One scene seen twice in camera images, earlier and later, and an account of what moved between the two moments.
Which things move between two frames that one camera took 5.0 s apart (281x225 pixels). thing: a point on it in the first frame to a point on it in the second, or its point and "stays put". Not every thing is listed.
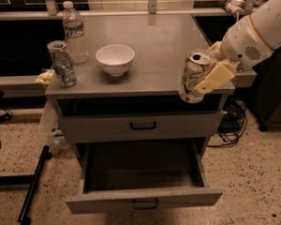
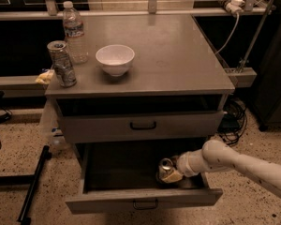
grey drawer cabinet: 139,144 stays put
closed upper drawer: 81,127 stays put
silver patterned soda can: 62,63 stays put
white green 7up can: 197,62 to 166,166
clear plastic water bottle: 74,34 stays put
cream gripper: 243,43 to 183,165
